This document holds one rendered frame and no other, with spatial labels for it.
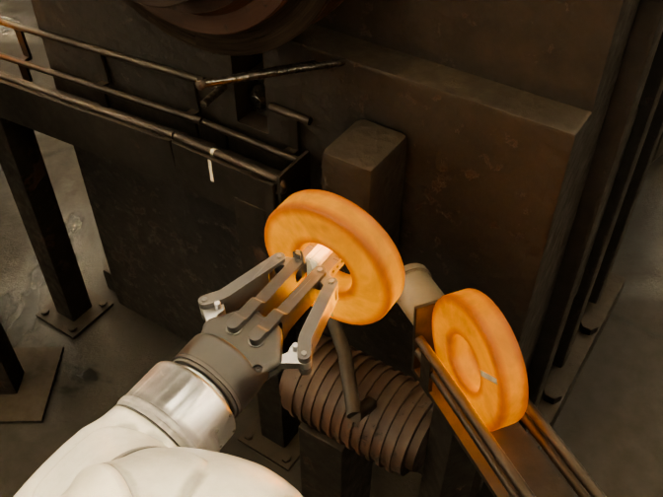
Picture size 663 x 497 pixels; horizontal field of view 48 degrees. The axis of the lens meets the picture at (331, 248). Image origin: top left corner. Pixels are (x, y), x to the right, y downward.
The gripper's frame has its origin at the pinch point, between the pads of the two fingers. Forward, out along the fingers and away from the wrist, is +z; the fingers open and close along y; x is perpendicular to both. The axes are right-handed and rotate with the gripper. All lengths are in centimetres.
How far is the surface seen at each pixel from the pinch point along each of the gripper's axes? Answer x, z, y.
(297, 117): -9.5, 26.3, -23.7
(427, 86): 1.3, 28.5, -4.6
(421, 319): -14.5, 7.4, 7.3
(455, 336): -13.1, 6.2, 12.1
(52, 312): -84, 12, -92
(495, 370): -8.4, 1.3, 18.7
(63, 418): -84, -7, -67
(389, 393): -31.1, 6.0, 4.3
